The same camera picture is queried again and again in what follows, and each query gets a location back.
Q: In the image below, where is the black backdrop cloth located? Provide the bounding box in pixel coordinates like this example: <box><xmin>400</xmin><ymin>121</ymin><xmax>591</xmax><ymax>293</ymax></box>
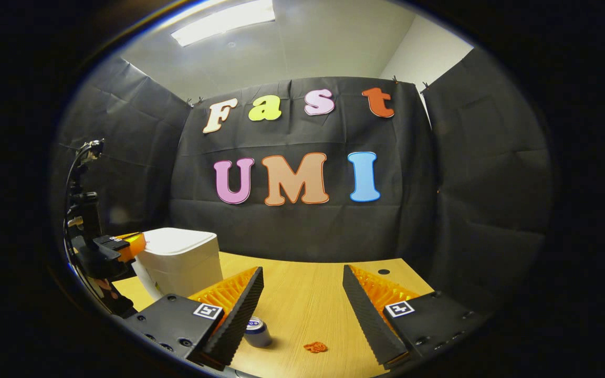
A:
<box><xmin>53</xmin><ymin>47</ymin><xmax>554</xmax><ymax>316</ymax></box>

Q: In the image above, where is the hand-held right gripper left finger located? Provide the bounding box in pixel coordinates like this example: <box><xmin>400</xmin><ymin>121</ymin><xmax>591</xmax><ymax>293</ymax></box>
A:
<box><xmin>123</xmin><ymin>266</ymin><xmax>264</xmax><ymax>372</ymax></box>

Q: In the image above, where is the blue and white pop can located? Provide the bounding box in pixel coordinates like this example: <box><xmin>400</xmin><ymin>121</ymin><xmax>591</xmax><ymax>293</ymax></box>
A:
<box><xmin>243</xmin><ymin>316</ymin><xmax>273</xmax><ymax>349</ymax></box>

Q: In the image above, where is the ceiling light panel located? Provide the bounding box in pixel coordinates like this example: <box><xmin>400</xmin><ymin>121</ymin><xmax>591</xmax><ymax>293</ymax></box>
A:
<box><xmin>170</xmin><ymin>0</ymin><xmax>277</xmax><ymax>48</ymax></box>

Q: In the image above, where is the wooden desktop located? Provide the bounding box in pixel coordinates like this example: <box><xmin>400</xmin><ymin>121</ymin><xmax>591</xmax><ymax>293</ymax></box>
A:
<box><xmin>113</xmin><ymin>251</ymin><xmax>435</xmax><ymax>378</ymax></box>

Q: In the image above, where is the white desktop garbage bin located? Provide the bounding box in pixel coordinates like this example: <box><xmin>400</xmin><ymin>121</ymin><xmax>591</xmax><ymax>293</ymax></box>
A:
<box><xmin>134</xmin><ymin>227</ymin><xmax>224</xmax><ymax>301</ymax></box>

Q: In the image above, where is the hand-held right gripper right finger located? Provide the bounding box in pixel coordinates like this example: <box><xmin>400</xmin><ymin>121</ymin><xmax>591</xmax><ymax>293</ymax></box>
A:
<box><xmin>342</xmin><ymin>264</ymin><xmax>487</xmax><ymax>374</ymax></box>

